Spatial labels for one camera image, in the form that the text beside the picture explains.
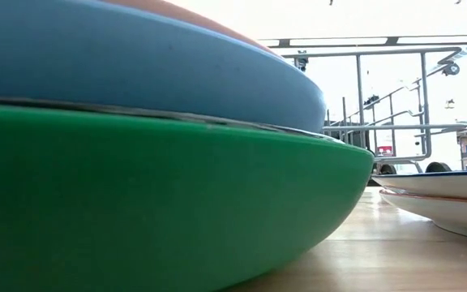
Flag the blue striped white plate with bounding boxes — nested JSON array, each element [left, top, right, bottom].
[[371, 169, 467, 203]]

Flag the white plate red rim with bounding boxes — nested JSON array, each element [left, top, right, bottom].
[[379, 187, 467, 243]]

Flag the green plate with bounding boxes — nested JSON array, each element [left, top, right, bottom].
[[0, 101, 375, 292]]

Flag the pink plate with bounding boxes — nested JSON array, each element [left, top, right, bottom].
[[99, 0, 279, 57]]

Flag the round dark ceiling lamp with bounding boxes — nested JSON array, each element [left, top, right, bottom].
[[441, 61, 461, 77]]

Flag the dark hanging camera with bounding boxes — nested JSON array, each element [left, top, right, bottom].
[[293, 49, 310, 73]]

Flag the dark ceiling rail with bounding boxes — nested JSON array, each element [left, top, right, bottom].
[[257, 34, 467, 49]]

